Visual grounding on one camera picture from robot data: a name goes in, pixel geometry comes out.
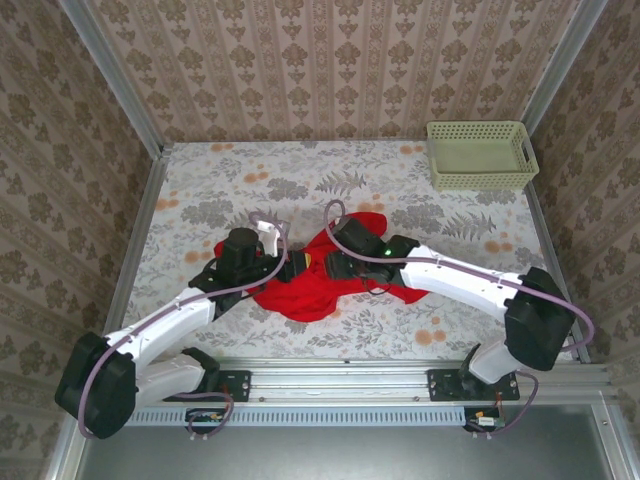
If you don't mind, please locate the small connector board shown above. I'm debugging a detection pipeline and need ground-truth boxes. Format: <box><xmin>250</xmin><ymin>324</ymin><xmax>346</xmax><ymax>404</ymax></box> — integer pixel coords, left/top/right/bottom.
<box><xmin>185</xmin><ymin>407</ymin><xmax>226</xmax><ymax>434</ymax></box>
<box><xmin>463</xmin><ymin>407</ymin><xmax>506</xmax><ymax>433</ymax></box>

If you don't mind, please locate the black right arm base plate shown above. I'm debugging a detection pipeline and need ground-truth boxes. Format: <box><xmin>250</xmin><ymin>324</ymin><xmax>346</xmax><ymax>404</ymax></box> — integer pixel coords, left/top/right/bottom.
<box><xmin>427</xmin><ymin>368</ymin><xmax>521</xmax><ymax>402</ymax></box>

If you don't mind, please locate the aluminium frame rail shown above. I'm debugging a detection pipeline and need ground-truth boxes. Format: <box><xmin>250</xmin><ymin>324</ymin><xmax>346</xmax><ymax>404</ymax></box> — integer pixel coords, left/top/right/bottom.
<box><xmin>74</xmin><ymin>363</ymin><xmax>614</xmax><ymax>402</ymax></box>

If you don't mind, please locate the red t-shirt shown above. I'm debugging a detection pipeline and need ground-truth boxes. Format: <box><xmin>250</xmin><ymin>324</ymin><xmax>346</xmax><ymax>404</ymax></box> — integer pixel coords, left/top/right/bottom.
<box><xmin>254</xmin><ymin>212</ymin><xmax>429</xmax><ymax>325</ymax></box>

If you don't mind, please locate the floral table cover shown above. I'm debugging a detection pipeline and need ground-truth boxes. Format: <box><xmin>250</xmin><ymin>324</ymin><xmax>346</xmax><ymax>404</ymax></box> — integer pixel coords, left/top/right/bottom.
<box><xmin>114</xmin><ymin>140</ymin><xmax>574</xmax><ymax>361</ymax></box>

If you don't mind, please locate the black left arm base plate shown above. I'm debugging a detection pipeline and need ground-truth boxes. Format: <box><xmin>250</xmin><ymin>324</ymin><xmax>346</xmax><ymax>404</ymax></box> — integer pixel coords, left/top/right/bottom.
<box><xmin>162</xmin><ymin>368</ymin><xmax>251</xmax><ymax>403</ymax></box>

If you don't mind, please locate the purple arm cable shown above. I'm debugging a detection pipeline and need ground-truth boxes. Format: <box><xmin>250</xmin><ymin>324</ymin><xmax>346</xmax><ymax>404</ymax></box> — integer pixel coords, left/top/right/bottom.
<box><xmin>74</xmin><ymin>209</ymin><xmax>291</xmax><ymax>441</ymax></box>
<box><xmin>323</xmin><ymin>199</ymin><xmax>597</xmax><ymax>441</ymax></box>

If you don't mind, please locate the grey slotted cable duct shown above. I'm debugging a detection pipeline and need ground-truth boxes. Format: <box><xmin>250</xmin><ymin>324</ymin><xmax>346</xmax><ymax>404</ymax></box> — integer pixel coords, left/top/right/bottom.
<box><xmin>92</xmin><ymin>405</ymin><xmax>469</xmax><ymax>427</ymax></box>

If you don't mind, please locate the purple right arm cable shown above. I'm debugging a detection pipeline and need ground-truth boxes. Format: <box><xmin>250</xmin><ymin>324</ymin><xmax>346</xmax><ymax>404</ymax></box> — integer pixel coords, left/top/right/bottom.
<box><xmin>323</xmin><ymin>199</ymin><xmax>597</xmax><ymax>441</ymax></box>

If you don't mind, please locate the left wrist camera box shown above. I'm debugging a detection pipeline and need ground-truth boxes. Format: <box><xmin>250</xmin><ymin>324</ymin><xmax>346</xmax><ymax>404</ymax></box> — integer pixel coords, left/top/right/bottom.
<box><xmin>249</xmin><ymin>219</ymin><xmax>286</xmax><ymax>256</ymax></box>

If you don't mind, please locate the aluminium corner post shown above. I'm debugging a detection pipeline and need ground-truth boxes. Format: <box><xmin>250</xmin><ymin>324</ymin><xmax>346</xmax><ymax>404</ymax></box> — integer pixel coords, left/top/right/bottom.
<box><xmin>522</xmin><ymin>0</ymin><xmax>609</xmax><ymax>132</ymax></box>
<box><xmin>57</xmin><ymin>0</ymin><xmax>166</xmax><ymax>159</ymax></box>

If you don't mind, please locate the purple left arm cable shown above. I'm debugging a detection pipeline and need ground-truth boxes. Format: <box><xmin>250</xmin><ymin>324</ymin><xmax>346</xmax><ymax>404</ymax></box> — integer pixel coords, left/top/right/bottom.
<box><xmin>74</xmin><ymin>209</ymin><xmax>291</xmax><ymax>441</ymax></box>

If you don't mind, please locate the grey sheet metal panel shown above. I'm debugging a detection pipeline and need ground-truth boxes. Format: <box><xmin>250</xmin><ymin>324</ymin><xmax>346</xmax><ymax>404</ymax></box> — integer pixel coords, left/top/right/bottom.
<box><xmin>44</xmin><ymin>399</ymin><xmax>640</xmax><ymax>480</ymax></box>

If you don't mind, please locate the cream perforated plastic basket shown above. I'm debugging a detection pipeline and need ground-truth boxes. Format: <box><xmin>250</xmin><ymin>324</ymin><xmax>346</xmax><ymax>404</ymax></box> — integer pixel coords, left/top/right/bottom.
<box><xmin>426</xmin><ymin>119</ymin><xmax>540</xmax><ymax>193</ymax></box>

